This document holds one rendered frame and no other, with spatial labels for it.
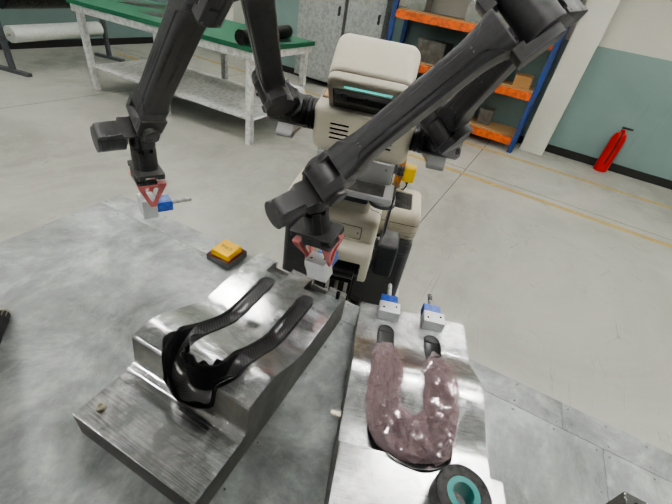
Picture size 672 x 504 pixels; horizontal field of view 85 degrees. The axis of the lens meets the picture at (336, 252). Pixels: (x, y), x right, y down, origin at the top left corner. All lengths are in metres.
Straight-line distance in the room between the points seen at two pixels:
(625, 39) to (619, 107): 0.74
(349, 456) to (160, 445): 0.30
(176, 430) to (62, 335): 0.38
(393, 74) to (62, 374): 0.95
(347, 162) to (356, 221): 0.55
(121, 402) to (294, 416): 0.31
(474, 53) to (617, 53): 5.29
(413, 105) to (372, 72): 0.37
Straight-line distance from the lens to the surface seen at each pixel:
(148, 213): 1.09
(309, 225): 0.75
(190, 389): 0.74
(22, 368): 0.96
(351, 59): 0.99
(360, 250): 1.20
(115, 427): 0.75
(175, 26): 0.74
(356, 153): 0.63
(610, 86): 5.91
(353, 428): 0.71
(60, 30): 6.52
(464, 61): 0.62
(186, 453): 0.70
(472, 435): 0.77
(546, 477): 0.91
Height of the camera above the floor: 1.49
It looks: 36 degrees down
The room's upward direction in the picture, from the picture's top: 11 degrees clockwise
